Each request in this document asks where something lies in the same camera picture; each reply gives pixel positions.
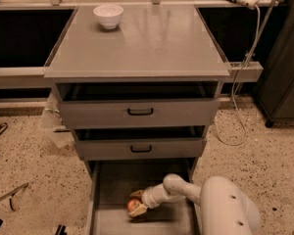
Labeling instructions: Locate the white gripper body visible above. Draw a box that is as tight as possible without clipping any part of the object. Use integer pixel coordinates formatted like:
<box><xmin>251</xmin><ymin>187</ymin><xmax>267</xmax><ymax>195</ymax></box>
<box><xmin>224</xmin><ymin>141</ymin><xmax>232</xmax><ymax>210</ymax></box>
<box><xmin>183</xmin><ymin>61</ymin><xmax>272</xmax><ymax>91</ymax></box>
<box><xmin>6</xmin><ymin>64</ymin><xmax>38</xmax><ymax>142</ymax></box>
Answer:
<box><xmin>141</xmin><ymin>184</ymin><xmax>167</xmax><ymax>209</ymax></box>

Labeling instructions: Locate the red apple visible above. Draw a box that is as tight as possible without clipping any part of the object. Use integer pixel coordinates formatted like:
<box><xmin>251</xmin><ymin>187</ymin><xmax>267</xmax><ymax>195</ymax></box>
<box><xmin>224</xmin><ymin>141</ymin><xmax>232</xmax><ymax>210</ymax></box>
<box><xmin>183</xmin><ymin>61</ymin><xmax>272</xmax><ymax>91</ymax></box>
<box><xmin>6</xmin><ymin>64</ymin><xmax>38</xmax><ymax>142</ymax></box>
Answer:
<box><xmin>127</xmin><ymin>198</ymin><xmax>141</xmax><ymax>212</ymax></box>

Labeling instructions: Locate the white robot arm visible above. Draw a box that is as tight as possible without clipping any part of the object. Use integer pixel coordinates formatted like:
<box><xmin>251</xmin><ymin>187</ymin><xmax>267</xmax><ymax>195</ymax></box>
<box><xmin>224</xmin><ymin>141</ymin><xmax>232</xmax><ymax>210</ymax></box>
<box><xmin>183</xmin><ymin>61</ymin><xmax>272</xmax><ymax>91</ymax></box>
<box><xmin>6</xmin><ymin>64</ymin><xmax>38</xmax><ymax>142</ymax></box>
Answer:
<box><xmin>127</xmin><ymin>173</ymin><xmax>261</xmax><ymax>235</ymax></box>

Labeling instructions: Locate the grey bottom drawer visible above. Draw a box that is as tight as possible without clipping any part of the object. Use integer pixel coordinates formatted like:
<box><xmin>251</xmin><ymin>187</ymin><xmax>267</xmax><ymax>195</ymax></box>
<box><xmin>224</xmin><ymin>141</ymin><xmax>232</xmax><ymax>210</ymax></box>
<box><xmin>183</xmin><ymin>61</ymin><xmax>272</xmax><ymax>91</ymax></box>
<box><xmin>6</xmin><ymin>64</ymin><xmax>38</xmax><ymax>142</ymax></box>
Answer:
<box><xmin>85</xmin><ymin>159</ymin><xmax>201</xmax><ymax>235</ymax></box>

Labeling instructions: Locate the grey drawer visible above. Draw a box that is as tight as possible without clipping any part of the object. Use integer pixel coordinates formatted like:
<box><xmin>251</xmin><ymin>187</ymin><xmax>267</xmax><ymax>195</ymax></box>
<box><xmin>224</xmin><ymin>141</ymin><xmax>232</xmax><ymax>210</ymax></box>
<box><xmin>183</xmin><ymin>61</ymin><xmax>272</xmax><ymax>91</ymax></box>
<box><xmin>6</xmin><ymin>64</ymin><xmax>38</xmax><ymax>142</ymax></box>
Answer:
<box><xmin>56</xmin><ymin>81</ymin><xmax>219</xmax><ymax>129</ymax></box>
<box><xmin>74</xmin><ymin>126</ymin><xmax>207</xmax><ymax>161</ymax></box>
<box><xmin>85</xmin><ymin>159</ymin><xmax>201</xmax><ymax>235</ymax></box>

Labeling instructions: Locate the grey middle drawer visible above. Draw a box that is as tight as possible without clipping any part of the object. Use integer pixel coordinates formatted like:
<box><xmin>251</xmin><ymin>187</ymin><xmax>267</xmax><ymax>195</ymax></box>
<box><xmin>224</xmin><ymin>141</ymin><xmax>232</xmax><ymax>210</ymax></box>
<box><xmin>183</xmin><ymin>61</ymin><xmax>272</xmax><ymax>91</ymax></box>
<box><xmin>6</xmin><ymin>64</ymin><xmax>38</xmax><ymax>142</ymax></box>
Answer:
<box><xmin>74</xmin><ymin>126</ymin><xmax>207</xmax><ymax>161</ymax></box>

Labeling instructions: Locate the grey top drawer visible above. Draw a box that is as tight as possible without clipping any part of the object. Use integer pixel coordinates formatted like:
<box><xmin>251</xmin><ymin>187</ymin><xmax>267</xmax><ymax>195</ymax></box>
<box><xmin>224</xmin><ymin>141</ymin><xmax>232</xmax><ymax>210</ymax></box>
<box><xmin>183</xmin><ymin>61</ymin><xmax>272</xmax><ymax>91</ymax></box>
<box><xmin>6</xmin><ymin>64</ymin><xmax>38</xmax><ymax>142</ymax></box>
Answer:
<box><xmin>56</xmin><ymin>81</ymin><xmax>219</xmax><ymax>129</ymax></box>

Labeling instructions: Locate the grey drawer cabinet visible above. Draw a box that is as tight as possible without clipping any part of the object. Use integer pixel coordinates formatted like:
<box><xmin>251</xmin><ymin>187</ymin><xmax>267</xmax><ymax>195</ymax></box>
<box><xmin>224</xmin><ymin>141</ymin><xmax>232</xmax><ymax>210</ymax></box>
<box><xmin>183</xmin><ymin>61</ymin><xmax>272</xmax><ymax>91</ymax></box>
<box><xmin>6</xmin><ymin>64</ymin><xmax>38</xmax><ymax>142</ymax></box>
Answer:
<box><xmin>45</xmin><ymin>5</ymin><xmax>229</xmax><ymax>173</ymax></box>

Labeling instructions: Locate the metal rod on floor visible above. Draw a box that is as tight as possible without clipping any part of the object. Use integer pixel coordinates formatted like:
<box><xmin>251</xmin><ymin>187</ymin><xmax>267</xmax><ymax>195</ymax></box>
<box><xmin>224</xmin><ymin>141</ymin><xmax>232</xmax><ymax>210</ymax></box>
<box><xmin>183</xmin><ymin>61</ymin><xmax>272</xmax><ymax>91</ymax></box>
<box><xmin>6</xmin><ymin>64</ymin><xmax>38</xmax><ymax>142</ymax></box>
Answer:
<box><xmin>0</xmin><ymin>183</ymin><xmax>28</xmax><ymax>202</ymax></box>

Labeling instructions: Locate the dark grey cabinet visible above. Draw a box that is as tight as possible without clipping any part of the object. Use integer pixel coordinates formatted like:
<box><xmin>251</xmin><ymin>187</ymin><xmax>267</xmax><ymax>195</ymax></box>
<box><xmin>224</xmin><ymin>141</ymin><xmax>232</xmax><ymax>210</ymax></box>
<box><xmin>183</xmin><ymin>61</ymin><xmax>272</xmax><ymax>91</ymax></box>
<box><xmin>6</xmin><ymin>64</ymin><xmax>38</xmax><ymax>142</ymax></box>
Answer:
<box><xmin>257</xmin><ymin>0</ymin><xmax>294</xmax><ymax>127</ymax></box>

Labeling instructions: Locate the white ceramic bowl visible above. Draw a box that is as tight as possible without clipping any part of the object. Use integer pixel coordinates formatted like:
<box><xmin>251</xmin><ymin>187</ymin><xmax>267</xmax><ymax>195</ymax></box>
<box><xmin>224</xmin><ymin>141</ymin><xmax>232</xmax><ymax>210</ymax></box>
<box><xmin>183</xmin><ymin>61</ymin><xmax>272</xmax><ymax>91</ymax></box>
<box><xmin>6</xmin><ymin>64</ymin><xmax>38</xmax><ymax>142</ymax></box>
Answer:
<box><xmin>93</xmin><ymin>4</ymin><xmax>123</xmax><ymax>29</ymax></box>

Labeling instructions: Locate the grey metal rail frame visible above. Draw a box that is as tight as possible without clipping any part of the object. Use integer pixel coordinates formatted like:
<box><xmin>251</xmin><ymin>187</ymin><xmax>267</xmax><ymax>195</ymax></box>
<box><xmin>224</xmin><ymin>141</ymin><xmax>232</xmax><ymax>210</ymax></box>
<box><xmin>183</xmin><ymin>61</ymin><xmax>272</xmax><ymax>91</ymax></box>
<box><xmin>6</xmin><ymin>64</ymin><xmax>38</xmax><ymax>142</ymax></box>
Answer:
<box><xmin>0</xmin><ymin>62</ymin><xmax>264</xmax><ymax>89</ymax></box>

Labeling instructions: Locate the white power cable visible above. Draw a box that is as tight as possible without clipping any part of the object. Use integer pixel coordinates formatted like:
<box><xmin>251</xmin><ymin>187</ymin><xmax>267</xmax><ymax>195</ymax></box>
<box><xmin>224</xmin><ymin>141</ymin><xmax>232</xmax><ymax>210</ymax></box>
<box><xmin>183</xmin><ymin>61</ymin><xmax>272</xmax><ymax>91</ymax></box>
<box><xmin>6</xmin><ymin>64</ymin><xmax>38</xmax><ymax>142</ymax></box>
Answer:
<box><xmin>213</xmin><ymin>4</ymin><xmax>263</xmax><ymax>147</ymax></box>

